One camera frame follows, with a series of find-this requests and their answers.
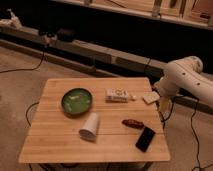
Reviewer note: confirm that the white figure on ledge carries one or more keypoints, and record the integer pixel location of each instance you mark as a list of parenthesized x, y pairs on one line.
[(14, 21)]

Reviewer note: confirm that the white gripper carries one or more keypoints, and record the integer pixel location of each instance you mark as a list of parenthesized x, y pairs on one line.
[(164, 104)]

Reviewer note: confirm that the green ceramic bowl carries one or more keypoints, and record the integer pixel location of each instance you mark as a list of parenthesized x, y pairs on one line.
[(76, 101)]

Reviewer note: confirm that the white sponge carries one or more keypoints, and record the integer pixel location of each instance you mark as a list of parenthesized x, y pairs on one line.
[(151, 97)]

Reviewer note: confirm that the black box on ledge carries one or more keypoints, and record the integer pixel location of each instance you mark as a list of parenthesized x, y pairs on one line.
[(65, 35)]

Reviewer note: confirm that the wooden table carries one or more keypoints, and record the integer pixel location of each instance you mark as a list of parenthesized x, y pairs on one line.
[(97, 136)]

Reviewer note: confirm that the black smartphone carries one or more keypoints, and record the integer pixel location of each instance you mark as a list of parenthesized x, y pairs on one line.
[(145, 139)]

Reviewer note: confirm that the white paper cup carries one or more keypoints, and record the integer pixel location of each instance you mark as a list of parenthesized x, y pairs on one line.
[(89, 130)]

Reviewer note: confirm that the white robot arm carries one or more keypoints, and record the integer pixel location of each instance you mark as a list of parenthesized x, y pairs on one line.
[(185, 73)]

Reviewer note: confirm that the brown oblong snack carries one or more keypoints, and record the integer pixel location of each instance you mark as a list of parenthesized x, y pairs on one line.
[(133, 123)]

